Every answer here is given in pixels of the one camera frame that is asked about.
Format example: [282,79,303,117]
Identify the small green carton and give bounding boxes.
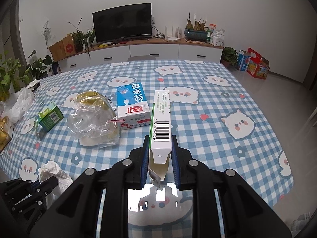
[34,101,64,138]

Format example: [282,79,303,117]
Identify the large leafy plant left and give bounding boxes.
[1,50,53,102]

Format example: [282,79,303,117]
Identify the crumpled white tissue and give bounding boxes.
[38,161,73,208]

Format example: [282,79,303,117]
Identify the blue checked tablecloth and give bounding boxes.
[1,60,293,206]

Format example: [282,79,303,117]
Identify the clear plastic bag with bowl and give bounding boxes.
[67,91,121,148]

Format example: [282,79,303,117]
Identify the brown cardboard box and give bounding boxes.
[48,35,76,62]

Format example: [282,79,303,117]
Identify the white tv cabinet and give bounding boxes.
[58,38,223,72]

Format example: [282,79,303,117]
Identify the gold snack bag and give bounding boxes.
[0,116,14,153]

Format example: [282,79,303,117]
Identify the small green floor plant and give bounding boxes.
[220,47,238,67]

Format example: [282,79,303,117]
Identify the blue white milk carton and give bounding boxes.
[116,82,151,130]

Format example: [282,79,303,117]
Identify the blue bonsai planter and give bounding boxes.
[184,13,207,42]

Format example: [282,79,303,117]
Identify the potted plant beside tv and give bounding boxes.
[69,18,95,58]

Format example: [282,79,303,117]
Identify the white plastic bag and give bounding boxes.
[1,88,34,124]

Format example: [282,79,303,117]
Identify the black television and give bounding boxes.
[92,3,152,42]

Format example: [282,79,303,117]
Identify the white router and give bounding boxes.
[164,27,182,42]

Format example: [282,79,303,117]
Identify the white green carton box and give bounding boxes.
[148,90,172,187]

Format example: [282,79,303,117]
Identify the colourful boxes on floor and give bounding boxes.
[236,47,270,80]

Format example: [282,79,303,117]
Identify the grey chair back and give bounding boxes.
[127,55,156,62]

